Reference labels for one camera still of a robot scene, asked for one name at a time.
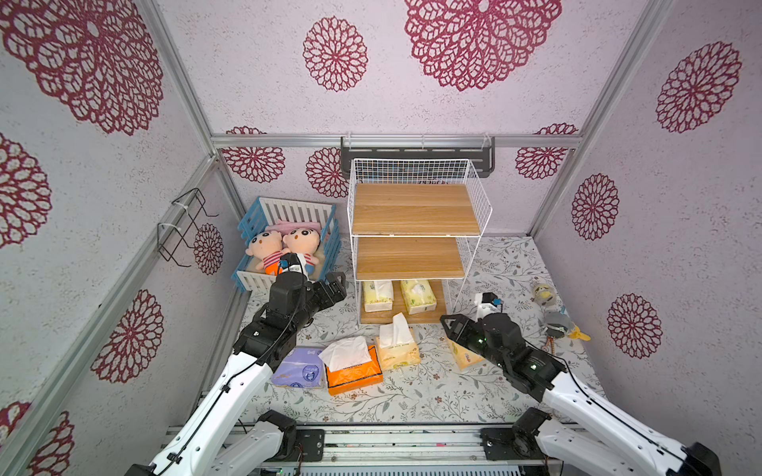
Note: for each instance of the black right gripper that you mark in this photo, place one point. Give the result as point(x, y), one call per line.
point(455, 327)

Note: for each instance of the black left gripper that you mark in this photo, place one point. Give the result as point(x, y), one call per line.
point(336, 289)

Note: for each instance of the purple tissue pack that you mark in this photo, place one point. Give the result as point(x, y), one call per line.
point(301, 368)

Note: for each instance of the orange tissue pack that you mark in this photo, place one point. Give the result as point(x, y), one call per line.
point(351, 364)

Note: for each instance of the yellow tissue pack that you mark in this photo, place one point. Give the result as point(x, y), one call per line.
point(396, 346)
point(463, 357)

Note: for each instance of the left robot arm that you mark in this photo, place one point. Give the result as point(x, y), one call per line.
point(256, 354)

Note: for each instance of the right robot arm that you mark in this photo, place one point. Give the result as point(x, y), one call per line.
point(577, 426)

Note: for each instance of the green tissue pack left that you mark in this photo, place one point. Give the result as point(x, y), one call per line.
point(377, 296)

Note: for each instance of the green tissue pack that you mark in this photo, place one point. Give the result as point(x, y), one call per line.
point(418, 296)
point(377, 296)

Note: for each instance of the green tissue pack right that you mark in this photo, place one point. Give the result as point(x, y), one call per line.
point(418, 296)

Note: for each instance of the pink doll plush right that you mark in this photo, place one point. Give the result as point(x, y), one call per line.
point(305, 241)

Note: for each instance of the pink doll plush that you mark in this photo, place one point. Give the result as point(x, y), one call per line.
point(266, 250)
point(305, 241)

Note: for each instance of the blue white slatted crate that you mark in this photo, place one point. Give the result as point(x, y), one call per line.
point(273, 228)

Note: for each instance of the pink doll plush left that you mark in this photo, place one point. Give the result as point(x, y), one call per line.
point(266, 250)

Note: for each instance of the yellow grey penguin plush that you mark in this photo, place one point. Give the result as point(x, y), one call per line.
point(545, 296)

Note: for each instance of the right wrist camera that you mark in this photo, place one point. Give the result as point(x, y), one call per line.
point(487, 304)

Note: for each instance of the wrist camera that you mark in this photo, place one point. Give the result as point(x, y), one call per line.
point(487, 304)
point(294, 262)

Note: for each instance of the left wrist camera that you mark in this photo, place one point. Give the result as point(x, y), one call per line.
point(294, 262)

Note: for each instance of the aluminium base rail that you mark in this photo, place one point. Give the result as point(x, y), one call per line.
point(440, 443)

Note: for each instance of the white wire three-tier shelf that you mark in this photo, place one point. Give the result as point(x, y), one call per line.
point(416, 220)

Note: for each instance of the black wire wall rack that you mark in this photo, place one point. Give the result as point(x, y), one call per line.
point(172, 235)

